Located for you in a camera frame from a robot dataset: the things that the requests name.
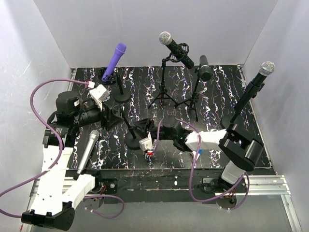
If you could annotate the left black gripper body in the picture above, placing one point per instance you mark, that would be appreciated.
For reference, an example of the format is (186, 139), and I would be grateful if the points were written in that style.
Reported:
(105, 120)

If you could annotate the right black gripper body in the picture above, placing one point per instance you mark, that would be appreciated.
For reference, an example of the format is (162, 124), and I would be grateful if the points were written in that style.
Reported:
(150, 123)

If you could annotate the black round-base mic stand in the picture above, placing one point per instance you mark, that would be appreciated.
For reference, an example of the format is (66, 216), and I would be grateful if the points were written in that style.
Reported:
(131, 138)

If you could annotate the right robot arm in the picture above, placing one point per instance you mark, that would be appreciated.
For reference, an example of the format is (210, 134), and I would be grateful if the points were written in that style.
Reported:
(241, 147)

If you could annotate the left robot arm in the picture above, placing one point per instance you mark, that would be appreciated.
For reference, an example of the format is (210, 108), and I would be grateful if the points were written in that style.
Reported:
(52, 207)

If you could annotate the small black tripod stand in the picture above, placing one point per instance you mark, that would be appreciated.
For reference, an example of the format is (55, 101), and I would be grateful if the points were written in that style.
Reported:
(191, 102)

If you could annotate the purple microphone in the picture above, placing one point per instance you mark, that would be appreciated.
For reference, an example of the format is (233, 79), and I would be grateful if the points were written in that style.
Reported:
(119, 51)

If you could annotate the black shotgun microphone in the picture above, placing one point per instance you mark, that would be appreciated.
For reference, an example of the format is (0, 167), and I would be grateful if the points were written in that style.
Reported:
(205, 72)

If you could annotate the right round-base mic stand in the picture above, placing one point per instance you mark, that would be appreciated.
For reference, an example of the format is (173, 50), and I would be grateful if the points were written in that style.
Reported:
(250, 92)

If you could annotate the black tripod stand with shockmount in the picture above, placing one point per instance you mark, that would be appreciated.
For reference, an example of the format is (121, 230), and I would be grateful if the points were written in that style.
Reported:
(163, 93)

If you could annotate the black glitter microphone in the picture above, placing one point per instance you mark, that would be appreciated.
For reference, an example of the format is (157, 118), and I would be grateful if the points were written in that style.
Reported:
(178, 52)

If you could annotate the black microphone silver grille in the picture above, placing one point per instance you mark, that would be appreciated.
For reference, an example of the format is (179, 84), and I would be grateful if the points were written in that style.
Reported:
(265, 70)

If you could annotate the blue white small card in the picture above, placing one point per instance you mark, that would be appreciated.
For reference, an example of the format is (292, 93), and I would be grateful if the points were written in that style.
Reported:
(196, 155)

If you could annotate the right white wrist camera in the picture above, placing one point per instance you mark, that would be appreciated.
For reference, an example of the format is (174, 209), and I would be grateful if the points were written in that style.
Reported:
(146, 145)

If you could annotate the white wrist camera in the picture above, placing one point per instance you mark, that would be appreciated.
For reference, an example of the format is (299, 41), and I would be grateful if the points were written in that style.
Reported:
(146, 145)
(99, 95)

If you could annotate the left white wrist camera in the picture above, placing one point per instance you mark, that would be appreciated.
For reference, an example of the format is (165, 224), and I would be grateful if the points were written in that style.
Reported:
(99, 95)

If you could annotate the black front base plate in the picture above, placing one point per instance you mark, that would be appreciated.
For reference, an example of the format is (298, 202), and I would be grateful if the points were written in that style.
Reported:
(150, 185)

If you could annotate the aluminium frame rail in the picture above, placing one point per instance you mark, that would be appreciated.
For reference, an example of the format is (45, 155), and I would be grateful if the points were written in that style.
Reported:
(259, 185)

